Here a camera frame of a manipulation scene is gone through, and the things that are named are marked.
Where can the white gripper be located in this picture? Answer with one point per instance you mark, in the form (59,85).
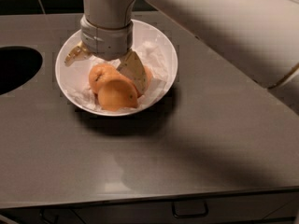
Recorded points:
(107,41)

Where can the orange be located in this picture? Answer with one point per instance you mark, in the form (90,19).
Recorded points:
(117,94)
(101,74)
(149,79)

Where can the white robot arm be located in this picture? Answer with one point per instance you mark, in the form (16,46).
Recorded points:
(259,37)

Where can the large white bowl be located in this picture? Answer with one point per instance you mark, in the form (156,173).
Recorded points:
(142,32)

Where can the white crumpled paper towel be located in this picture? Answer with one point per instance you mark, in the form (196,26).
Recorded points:
(74,82)

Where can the grey drawer front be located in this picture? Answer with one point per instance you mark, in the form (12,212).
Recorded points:
(241,209)

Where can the black drawer handle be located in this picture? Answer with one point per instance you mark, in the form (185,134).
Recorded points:
(189,209)

